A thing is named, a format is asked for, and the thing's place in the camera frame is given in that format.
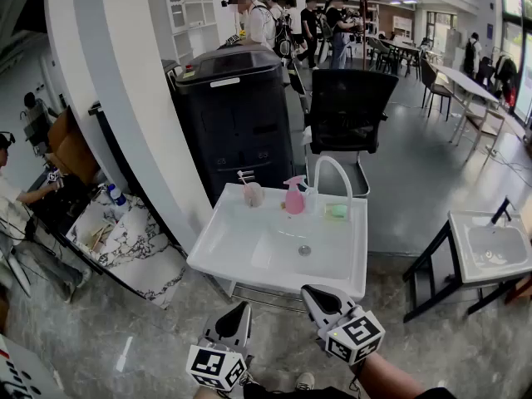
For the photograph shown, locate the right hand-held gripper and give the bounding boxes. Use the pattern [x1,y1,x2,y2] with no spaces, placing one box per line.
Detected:
[301,284,387,367]

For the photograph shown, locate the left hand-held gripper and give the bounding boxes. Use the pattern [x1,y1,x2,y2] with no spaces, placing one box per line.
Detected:
[185,301,254,392]

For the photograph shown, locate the beige translucent cup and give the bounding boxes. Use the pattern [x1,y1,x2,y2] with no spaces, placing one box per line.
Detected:
[243,180,266,209]

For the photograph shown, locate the person's right forearm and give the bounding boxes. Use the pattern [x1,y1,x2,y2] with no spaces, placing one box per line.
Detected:
[356,350,434,399]

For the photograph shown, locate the metal rack under sink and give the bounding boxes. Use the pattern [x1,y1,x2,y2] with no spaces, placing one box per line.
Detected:
[211,275,311,313]

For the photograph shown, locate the person's right shoe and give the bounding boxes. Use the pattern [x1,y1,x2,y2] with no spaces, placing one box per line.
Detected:
[294,372,316,392]

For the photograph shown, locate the white ceramic sink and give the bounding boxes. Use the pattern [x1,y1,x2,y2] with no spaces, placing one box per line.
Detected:
[185,182,369,303]

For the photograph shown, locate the person's black trousers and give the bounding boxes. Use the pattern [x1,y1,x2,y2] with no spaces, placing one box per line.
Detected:
[242,382,367,399]

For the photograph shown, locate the pink spray bottle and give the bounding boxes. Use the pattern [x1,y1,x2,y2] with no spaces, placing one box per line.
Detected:
[283,175,311,215]

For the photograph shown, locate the white curved faucet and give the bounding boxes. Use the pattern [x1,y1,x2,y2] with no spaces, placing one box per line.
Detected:
[305,155,354,220]

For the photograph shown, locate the marble pattern sink counter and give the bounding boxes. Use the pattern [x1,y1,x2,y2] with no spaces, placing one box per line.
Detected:
[66,191,186,309]

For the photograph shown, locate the person's black sleeve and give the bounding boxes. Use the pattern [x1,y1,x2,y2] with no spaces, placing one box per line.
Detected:
[411,387,459,399]

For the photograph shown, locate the bundle of wooden sticks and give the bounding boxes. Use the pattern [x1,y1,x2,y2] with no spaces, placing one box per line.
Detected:
[88,218,116,254]

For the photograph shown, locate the blue cap water bottle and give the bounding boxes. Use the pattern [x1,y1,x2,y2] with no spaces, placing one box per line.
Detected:
[106,184,131,219]

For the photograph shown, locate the small white sink basin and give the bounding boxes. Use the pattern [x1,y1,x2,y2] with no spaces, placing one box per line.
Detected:
[447,209,532,284]

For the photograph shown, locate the black faucet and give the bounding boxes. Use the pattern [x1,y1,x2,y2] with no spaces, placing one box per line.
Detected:
[490,196,513,226]

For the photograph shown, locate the black mesh office chair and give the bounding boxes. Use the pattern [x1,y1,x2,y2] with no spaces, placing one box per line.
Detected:
[304,68,400,199]

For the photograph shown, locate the large black machine cabinet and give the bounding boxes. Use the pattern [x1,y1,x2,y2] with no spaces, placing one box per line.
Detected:
[172,44,294,207]

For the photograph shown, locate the black bag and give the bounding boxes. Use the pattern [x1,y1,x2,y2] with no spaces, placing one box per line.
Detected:
[32,175,93,233]

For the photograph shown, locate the black side cabinet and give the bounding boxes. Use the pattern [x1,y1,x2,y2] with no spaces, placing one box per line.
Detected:
[87,101,138,195]

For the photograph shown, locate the white printed panel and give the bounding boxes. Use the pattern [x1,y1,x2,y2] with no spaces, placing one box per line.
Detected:
[0,333,57,399]

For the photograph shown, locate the brown cardboard box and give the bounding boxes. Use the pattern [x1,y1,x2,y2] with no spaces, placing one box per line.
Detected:
[47,106,101,186]

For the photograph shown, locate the dark dining chair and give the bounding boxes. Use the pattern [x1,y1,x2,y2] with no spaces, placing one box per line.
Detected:
[419,57,454,121]

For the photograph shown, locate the long white table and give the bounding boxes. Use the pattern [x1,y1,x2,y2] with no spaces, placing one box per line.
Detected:
[430,63,500,140]

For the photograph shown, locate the dark dining table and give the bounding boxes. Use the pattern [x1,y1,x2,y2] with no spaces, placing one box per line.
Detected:
[378,37,422,78]

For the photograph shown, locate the wooden coat stand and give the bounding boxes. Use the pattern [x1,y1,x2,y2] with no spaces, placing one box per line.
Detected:
[358,0,372,72]

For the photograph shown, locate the clothes rack with clothes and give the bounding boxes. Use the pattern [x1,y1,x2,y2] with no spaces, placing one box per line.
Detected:
[491,47,520,104]

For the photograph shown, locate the white shelf cabinet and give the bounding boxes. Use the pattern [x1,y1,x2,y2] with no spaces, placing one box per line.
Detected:
[145,0,221,72]

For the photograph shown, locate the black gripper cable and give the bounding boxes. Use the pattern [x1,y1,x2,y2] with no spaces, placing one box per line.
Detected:
[350,362,367,399]

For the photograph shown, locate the floor power strip cable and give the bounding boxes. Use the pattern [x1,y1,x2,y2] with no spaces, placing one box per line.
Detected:
[485,143,532,179]

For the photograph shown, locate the wooden frame stool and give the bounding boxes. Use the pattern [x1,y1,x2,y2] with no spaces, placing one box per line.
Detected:
[456,108,507,165]

